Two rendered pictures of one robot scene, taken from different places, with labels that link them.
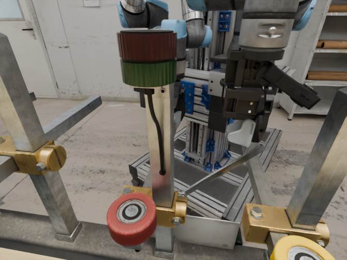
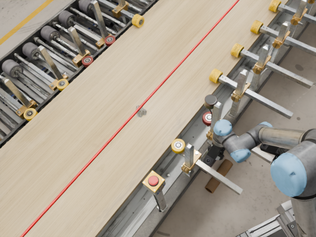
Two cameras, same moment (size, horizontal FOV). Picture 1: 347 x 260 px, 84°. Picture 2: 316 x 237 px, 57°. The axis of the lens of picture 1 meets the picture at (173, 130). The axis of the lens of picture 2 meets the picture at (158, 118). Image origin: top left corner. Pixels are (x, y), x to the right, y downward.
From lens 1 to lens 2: 1.52 m
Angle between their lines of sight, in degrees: 81
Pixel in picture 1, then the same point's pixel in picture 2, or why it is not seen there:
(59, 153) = (235, 99)
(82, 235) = (229, 118)
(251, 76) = not seen: hidden behind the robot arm
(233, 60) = not seen: hidden behind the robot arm
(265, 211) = (196, 156)
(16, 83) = (240, 82)
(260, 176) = (210, 170)
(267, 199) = (200, 163)
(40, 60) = not seen: outside the picture
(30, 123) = (238, 88)
